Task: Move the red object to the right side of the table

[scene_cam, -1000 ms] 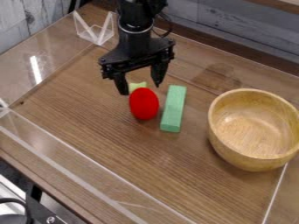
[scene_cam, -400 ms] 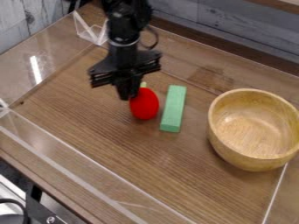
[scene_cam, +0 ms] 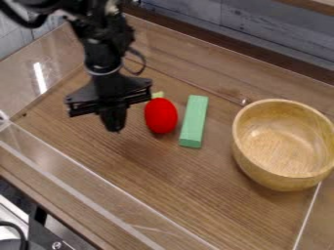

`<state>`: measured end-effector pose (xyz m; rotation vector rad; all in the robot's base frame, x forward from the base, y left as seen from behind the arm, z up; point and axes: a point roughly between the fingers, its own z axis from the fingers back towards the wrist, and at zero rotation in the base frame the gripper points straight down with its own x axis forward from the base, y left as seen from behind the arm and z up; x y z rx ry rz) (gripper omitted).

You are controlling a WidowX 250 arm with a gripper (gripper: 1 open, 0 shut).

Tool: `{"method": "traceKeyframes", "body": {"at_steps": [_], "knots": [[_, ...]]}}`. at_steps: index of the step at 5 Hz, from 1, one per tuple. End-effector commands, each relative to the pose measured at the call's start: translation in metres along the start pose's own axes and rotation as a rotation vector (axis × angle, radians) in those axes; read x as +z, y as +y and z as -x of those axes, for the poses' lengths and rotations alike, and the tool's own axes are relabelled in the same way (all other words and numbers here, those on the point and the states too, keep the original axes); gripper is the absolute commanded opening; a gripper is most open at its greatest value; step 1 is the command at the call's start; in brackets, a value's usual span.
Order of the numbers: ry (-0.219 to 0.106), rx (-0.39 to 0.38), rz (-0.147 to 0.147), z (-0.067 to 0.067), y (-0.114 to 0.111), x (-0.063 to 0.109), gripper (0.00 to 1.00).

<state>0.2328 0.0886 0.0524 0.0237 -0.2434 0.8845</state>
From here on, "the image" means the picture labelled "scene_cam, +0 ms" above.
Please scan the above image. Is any wooden bowl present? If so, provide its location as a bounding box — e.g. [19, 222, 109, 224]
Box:
[232, 99, 334, 191]

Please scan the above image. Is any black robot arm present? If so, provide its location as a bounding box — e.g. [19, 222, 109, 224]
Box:
[0, 0, 152, 132]

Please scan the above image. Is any clear acrylic front barrier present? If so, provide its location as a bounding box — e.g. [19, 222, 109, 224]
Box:
[0, 110, 217, 250]

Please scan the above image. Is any red plush strawberry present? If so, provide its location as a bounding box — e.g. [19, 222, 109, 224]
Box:
[142, 97, 178, 134]

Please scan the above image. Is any green foam block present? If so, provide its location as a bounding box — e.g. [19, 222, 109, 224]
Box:
[178, 95, 208, 148]

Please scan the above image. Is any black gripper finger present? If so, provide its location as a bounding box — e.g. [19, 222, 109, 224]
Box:
[114, 103, 128, 131]
[98, 107, 116, 132]

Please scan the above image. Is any black metal table frame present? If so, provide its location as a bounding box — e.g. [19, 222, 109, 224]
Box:
[27, 205, 85, 250]

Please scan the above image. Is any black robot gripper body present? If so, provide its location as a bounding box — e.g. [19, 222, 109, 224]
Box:
[63, 72, 152, 117]

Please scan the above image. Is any black cable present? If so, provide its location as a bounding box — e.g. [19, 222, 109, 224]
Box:
[0, 222, 29, 250]

